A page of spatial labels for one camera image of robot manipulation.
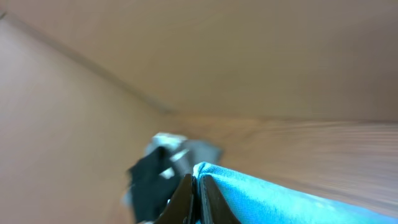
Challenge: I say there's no folded black shirt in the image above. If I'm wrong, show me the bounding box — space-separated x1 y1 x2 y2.
128 146 181 223

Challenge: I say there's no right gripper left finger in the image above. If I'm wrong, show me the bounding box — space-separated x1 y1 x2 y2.
154 174 195 224

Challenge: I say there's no folded grey shirt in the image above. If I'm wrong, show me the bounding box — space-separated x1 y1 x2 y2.
165 138 223 176

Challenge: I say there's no light blue printed t-shirt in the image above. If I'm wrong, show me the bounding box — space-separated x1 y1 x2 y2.
193 162 397 224

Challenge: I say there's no folded white shirt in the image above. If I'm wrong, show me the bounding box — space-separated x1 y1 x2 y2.
121 133 188 207

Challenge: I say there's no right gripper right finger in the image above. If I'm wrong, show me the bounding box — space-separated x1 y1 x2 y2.
199 175 241 224

